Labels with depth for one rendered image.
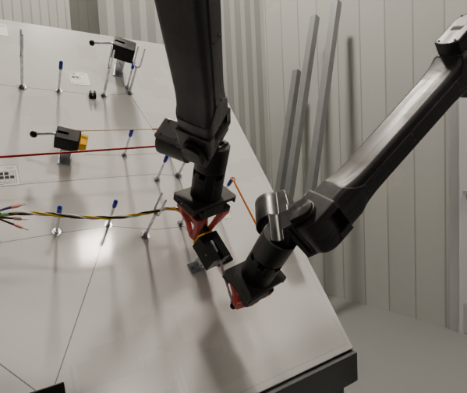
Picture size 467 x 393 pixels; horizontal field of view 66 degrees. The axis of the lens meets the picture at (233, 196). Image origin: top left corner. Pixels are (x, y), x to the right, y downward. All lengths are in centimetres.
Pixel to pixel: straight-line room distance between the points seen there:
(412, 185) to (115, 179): 265
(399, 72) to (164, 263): 280
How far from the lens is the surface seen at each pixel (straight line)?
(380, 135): 60
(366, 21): 354
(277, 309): 82
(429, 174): 313
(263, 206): 61
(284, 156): 333
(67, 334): 68
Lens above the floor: 128
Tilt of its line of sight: 4 degrees down
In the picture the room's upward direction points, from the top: 3 degrees counter-clockwise
